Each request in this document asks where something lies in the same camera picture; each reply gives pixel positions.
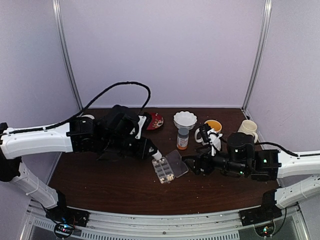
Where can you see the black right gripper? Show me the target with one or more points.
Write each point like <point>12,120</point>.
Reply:
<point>198,159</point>

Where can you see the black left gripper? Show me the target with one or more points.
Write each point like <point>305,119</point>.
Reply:
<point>146,146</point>

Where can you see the grey cap pill bottle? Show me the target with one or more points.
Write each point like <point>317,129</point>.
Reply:
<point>182,138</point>

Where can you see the clear plastic pill organizer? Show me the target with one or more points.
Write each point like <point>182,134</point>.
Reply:
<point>169,167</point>

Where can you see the small white dropper bottle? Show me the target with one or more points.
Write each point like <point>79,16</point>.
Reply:
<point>157,156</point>

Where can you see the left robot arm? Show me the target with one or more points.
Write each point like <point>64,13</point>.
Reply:
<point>76,135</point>

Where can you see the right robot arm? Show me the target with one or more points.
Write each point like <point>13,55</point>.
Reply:
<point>278,163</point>

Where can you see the white ceramic bowl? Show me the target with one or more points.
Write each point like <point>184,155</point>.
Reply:
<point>89,116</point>

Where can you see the cream ribbed mug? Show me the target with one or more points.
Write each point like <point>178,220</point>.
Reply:
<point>249,127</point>

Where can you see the red floral plate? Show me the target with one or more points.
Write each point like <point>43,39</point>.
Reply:
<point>154,121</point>

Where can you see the floral mug yellow inside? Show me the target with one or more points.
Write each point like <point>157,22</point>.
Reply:
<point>213,124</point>

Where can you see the white scalloped bowl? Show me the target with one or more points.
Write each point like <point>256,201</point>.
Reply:
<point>185,119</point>

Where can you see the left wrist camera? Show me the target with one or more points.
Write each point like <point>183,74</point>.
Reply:
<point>144,122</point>

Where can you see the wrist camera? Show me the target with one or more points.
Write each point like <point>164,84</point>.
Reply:
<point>210,137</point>
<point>144,122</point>

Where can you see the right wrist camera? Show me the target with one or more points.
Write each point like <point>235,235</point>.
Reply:
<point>210,137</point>

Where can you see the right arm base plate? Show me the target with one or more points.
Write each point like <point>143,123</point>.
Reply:
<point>259,215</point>

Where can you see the aluminium front rail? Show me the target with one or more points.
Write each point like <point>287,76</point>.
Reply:
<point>225,225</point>

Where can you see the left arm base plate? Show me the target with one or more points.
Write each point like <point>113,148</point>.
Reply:
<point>67,215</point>

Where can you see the right aluminium frame post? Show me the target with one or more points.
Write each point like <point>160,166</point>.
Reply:
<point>264,30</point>

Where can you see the aluminium frame post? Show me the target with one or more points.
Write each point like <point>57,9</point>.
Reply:
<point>264,30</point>
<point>56,4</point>

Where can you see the left aluminium frame post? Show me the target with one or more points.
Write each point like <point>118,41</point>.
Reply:
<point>56,4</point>

